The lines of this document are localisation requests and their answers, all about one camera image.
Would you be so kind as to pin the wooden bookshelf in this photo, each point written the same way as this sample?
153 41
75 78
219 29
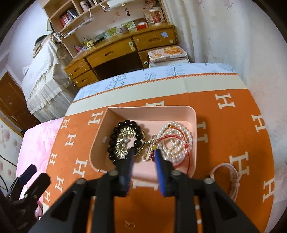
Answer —
107 22

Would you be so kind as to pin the blue sticker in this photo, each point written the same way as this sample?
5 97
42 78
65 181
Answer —
165 35

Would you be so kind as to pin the wooden desk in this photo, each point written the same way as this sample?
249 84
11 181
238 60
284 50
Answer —
112 53

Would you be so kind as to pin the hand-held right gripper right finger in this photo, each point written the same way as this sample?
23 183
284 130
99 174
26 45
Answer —
160 165

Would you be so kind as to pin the gold pearl hair comb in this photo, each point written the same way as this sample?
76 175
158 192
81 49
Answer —
122 151

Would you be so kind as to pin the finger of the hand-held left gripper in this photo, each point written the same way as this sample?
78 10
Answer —
41 182
29 172

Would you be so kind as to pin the red tissue box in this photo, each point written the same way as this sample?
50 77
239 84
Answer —
141 26

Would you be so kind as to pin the row of red books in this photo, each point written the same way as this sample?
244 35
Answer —
67 19

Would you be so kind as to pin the stack of magazines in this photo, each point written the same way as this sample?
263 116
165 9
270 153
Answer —
168 52

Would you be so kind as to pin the white lace furniture cover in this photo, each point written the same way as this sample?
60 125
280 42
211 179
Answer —
44 78

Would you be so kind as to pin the pink storage box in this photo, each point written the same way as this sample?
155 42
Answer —
139 116

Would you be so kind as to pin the pink fuzzy blanket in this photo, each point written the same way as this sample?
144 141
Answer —
33 145

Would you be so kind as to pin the orange printed blanket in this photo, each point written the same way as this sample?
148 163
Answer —
224 123

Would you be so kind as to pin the white curtain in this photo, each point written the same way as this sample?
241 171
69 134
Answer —
224 33

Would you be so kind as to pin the brown wooden door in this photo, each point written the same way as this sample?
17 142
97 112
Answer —
11 100

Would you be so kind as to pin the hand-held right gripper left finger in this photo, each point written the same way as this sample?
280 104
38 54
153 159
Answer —
131 156

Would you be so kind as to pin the white plastic basket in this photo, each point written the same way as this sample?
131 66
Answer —
114 2

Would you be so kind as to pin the white drawer lock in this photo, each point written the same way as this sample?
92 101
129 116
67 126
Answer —
131 46

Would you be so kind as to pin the metal mug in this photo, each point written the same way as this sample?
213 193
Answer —
122 30

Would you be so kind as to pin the hanging keys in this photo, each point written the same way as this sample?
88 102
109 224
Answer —
127 12

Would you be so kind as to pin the stack of books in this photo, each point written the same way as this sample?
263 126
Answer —
38 48

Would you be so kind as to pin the floral paper cup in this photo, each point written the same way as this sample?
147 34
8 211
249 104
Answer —
155 16

